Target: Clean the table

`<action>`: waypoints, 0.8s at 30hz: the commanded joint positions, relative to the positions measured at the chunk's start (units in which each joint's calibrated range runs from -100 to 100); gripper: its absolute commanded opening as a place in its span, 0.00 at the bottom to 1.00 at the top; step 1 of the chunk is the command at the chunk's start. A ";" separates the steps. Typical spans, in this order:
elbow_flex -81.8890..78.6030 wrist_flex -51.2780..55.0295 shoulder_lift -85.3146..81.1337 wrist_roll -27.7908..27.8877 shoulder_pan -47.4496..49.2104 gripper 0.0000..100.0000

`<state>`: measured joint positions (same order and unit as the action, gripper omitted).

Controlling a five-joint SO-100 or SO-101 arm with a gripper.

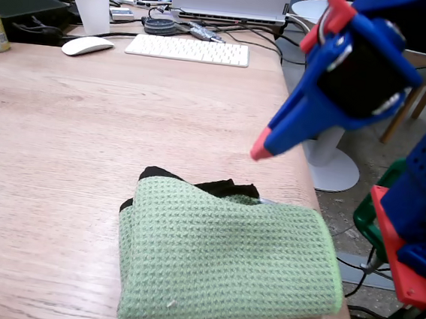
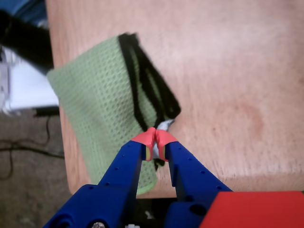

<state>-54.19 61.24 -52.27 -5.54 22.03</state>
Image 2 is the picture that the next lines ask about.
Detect black bulky object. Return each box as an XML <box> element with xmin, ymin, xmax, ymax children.
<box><xmin>0</xmin><ymin>10</ymin><xmax>55</xmax><ymax>75</ymax></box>

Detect green waffle cloth black trim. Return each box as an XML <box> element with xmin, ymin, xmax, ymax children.
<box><xmin>46</xmin><ymin>32</ymin><xmax>182</xmax><ymax>196</ymax></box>

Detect black floor cable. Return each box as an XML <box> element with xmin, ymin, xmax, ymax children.
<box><xmin>0</xmin><ymin>114</ymin><xmax>65</xmax><ymax>181</ymax></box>

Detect blue fabric object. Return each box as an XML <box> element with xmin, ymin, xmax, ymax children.
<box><xmin>0</xmin><ymin>0</ymin><xmax>48</xmax><ymax>27</ymax></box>

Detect red camera mount block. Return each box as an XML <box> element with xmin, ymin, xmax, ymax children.
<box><xmin>199</xmin><ymin>190</ymin><xmax>304</xmax><ymax>228</ymax></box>

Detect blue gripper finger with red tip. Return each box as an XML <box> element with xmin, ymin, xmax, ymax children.
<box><xmin>42</xmin><ymin>127</ymin><xmax>156</xmax><ymax>228</ymax></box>
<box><xmin>155</xmin><ymin>129</ymin><xmax>233</xmax><ymax>228</ymax></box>

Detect white flat floor object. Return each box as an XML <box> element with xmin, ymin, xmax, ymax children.
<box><xmin>0</xmin><ymin>46</ymin><xmax>60</xmax><ymax>115</ymax></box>

